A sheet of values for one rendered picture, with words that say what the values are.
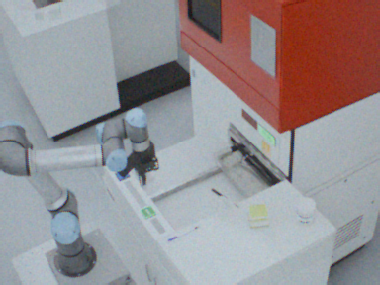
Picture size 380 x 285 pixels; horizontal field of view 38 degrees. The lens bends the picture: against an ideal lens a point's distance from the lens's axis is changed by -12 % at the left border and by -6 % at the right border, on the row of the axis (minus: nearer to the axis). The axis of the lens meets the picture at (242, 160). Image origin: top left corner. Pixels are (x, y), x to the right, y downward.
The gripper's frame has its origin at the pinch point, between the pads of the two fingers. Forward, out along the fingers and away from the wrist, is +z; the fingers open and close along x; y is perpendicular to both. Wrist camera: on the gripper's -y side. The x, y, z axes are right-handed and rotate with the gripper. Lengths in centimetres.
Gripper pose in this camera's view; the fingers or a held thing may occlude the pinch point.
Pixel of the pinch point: (142, 187)
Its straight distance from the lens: 227.8
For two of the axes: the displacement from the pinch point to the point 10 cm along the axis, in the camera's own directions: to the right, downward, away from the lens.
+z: 0.1, 7.4, 6.7
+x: -5.5, -5.6, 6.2
